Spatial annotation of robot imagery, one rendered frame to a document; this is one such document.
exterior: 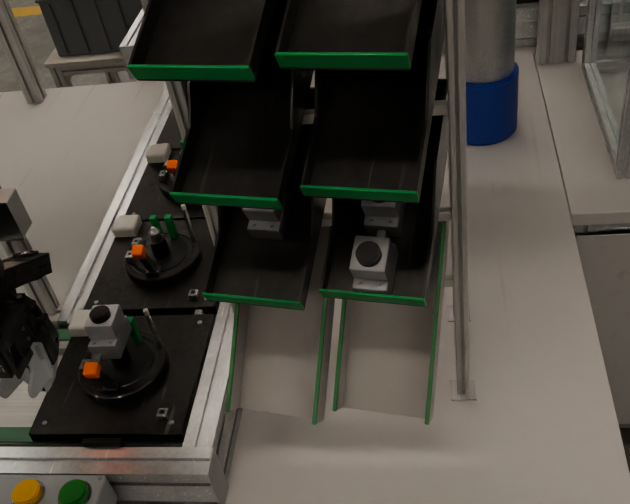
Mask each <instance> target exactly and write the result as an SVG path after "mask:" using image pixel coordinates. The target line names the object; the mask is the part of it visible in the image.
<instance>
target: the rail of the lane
mask: <svg viewBox="0 0 630 504"><path fill-rule="evenodd" d="M82 444H83V446H84V447H0V474H36V475H105V476H106V477H107V479H108V481H109V482H110V484H111V486H112V488H113V490H114V491H115V493H116V495H117V497H118V499H117V502H116V504H225V502H226V497H227V492H228V487H229V485H228V482H227V480H226V477H225V475H224V472H223V469H222V467H221V464H220V462H219V459H218V456H217V454H216V451H215V449H214V447H213V448H212V447H124V446H125V444H124V442H123V440H122V438H84V439H83V441H82Z"/></svg>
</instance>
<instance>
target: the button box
mask: <svg viewBox="0 0 630 504"><path fill-rule="evenodd" d="M26 479H35V480H37V481H38V482H39V484H40V485H41V487H42V493H41V496H40V498H39V499H38V500H37V501H36V502H35V503H34V504H61V503H60V501H59V499H58V494H59V491H60V489H61V488H62V486H63V485H64V484H66V483H67V482H69V481H71V480H74V479H80V480H82V481H84V482H85V483H86V485H87V487H88V489H89V494H88V497H87V498H86V500H85V501H84V502H83V503H82V504H116V502H117V499H118V497H117V495H116V493H115V491H114V490H113V488H112V486H111V484H110V482H109V481H108V479H107V477H106V476H105V475H36V474H0V504H15V503H14V502H13V501H12V498H11V495H12V491H13V489H14V488H15V486H16V485H17V484H19V483H20V482H22V481H23V480H26Z"/></svg>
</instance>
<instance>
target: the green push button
mask: <svg viewBox="0 0 630 504"><path fill-rule="evenodd" d="M88 494H89V489H88V487H87V485H86V483H85V482H84V481H82V480H80V479H74V480H71V481H69V482H67V483H66V484H64V485H63V486H62V488H61V489H60V491H59V494H58V499H59V501H60V503H61V504H82V503H83V502H84V501H85V500H86V498H87V497H88Z"/></svg>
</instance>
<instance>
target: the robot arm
mask: <svg viewBox="0 0 630 504"><path fill-rule="evenodd" d="M50 273H52V268H51V262H50V255H49V253H39V252H38V251H23V252H19V253H16V254H13V256H12V257H9V258H6V259H4V260H1V258H0V397H2V398H4V399H5V398H8V397H9V396H10V395H11V394H12V393H13V392H14V391H15V389H16V388H17V387H18V386H19V385H20V384H21V383H22V382H23V381H24V382H26V383H27V384H28V393H29V396H30V397H31V398H35V397H37V396H38V394H39V393H40V391H41V392H44V391H46V392H48V391H49V390H50V388H51V387H52V385H53V382H54V380H55V377H56V371H57V363H58V355H59V334H58V331H57V329H56V328H55V326H54V325H53V323H52V322H51V321H50V319H49V317H48V314H47V313H42V311H41V309H40V308H39V306H38V305H37V304H36V301H35V300H33V299H31V298H30V297H28V296H26V295H25V293H17V292H16V289H15V288H18V287H20V286H22V285H25V284H27V283H29V282H31V281H36V280H39V279H41V278H43V276H45V275H48V274H50Z"/></svg>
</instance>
